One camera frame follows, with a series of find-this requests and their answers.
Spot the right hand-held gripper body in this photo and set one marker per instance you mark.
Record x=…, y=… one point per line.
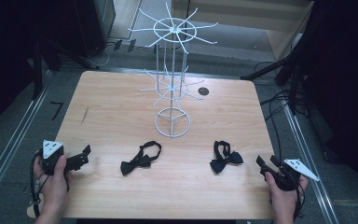
x=287, y=177

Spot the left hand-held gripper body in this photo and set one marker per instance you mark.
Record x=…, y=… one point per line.
x=51, y=155

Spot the person's right hand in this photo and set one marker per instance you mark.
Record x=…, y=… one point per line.
x=282, y=199

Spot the person's left hand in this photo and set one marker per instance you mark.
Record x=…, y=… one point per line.
x=54, y=186

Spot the black bow tie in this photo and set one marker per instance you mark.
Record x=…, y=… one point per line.
x=225, y=158
x=140, y=159

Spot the black round table grommet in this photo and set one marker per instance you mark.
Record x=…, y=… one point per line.
x=203, y=91

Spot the dark cabinet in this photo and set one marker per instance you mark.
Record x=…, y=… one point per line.
x=84, y=25

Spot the metal floor rail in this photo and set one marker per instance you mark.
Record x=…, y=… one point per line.
x=10, y=146
x=307, y=158

